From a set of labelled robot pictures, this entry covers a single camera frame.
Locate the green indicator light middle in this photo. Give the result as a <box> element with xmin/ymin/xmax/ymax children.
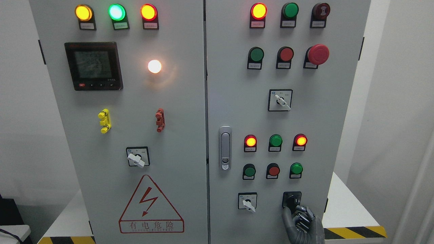
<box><xmin>268</xmin><ymin>134</ymin><xmax>283</xmax><ymax>152</ymax></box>

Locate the black digital power meter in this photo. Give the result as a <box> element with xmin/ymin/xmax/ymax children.
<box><xmin>64</xmin><ymin>42</ymin><xmax>123</xmax><ymax>91</ymax></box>

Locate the black rotary knob switch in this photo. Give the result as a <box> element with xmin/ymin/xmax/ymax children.
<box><xmin>281</xmin><ymin>191</ymin><xmax>302</xmax><ymax>210</ymax></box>

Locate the green light lower right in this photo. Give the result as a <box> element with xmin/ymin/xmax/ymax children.
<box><xmin>289</xmin><ymin>162</ymin><xmax>303</xmax><ymax>179</ymax></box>

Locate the dark red buzzer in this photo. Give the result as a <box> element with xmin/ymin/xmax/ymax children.
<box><xmin>310</xmin><ymin>3</ymin><xmax>331</xmax><ymax>29</ymax></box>

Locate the green push button lower left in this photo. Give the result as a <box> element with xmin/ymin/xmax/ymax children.
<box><xmin>243</xmin><ymin>163</ymin><xmax>256</xmax><ymax>180</ymax></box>

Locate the red high voltage warning sticker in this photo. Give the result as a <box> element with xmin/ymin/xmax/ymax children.
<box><xmin>118</xmin><ymin>175</ymin><xmax>184</xmax><ymax>234</ymax></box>

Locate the left door selector switch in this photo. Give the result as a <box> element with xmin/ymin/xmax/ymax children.
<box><xmin>126</xmin><ymin>146</ymin><xmax>150</xmax><ymax>168</ymax></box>

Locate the yellow terminal connector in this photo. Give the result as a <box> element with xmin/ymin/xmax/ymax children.
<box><xmin>98</xmin><ymin>109</ymin><xmax>112</xmax><ymax>134</ymax></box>

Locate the red indicator light middle right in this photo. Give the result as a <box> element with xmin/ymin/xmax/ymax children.
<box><xmin>292</xmin><ymin>134</ymin><xmax>308</xmax><ymax>151</ymax></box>

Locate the green indicator light top right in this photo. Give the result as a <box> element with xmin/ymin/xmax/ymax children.
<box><xmin>280</xmin><ymin>2</ymin><xmax>299</xmax><ymax>28</ymax></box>

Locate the yellow indicator light top left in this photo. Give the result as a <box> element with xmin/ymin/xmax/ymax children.
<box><xmin>75</xmin><ymin>4</ymin><xmax>97</xmax><ymax>31</ymax></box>

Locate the grey electrical control cabinet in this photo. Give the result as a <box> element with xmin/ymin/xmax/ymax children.
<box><xmin>29</xmin><ymin>0</ymin><xmax>371</xmax><ymax>244</ymax></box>

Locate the red push button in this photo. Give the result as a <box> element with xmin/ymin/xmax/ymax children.
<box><xmin>276</xmin><ymin>46</ymin><xmax>294</xmax><ymax>69</ymax></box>
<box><xmin>265</xmin><ymin>163</ymin><xmax>280</xmax><ymax>179</ymax></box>

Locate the white side table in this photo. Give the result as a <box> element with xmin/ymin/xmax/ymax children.
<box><xmin>0</xmin><ymin>225</ymin><xmax>33</xmax><ymax>244</ymax></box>

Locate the green lit indicator light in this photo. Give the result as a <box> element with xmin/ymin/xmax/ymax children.
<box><xmin>107</xmin><ymin>3</ymin><xmax>129</xmax><ymax>30</ymax></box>

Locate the red push button lower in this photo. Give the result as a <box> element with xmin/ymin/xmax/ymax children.
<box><xmin>265</xmin><ymin>163</ymin><xmax>280</xmax><ymax>179</ymax></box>

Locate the green push button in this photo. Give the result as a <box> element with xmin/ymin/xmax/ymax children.
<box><xmin>243</xmin><ymin>163</ymin><xmax>256</xmax><ymax>180</ymax></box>
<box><xmin>247</xmin><ymin>46</ymin><xmax>264</xmax><ymax>70</ymax></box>

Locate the red lit light middle left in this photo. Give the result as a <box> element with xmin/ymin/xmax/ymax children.
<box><xmin>244</xmin><ymin>134</ymin><xmax>257</xmax><ymax>153</ymax></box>

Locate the white platform with hazard stripes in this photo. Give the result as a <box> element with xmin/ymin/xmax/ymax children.
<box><xmin>39</xmin><ymin>174</ymin><xmax>387</xmax><ymax>244</ymax></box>

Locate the silver door latch handle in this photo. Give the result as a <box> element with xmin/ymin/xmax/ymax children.
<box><xmin>219</xmin><ymin>126</ymin><xmax>232</xmax><ymax>170</ymax></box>

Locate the upper right selector switch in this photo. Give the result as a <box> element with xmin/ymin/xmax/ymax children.
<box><xmin>267</xmin><ymin>89</ymin><xmax>293</xmax><ymax>111</ymax></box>

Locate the green push button upper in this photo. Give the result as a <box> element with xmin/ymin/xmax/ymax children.
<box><xmin>247</xmin><ymin>46</ymin><xmax>264</xmax><ymax>70</ymax></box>

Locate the red terminal connector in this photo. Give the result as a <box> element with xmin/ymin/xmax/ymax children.
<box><xmin>155</xmin><ymin>108</ymin><xmax>165</xmax><ymax>133</ymax></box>

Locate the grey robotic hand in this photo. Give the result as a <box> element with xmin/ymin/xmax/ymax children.
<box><xmin>282</xmin><ymin>205</ymin><xmax>324</xmax><ymax>244</ymax></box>

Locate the red emergency stop mushroom button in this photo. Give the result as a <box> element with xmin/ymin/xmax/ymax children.
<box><xmin>303</xmin><ymin>44</ymin><xmax>330</xmax><ymax>69</ymax></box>

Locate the red push button upper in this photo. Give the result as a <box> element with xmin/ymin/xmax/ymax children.
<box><xmin>276</xmin><ymin>46</ymin><xmax>294</xmax><ymax>69</ymax></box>

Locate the white glowing lamp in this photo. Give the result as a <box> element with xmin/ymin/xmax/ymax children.
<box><xmin>147</xmin><ymin>60</ymin><xmax>162</xmax><ymax>74</ymax></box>

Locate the lower white selector switch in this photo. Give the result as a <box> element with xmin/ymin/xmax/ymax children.
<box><xmin>238</xmin><ymin>192</ymin><xmax>257</xmax><ymax>213</ymax></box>

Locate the red-rimmed lit indicator light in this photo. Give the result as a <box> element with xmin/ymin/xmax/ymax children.
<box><xmin>140</xmin><ymin>3</ymin><xmax>159</xmax><ymax>30</ymax></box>

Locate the red lit light right door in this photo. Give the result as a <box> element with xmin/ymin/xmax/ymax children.
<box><xmin>250</xmin><ymin>2</ymin><xmax>267</xmax><ymax>29</ymax></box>

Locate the black cable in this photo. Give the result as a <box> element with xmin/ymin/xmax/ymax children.
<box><xmin>0</xmin><ymin>229</ymin><xmax>24</xmax><ymax>243</ymax></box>

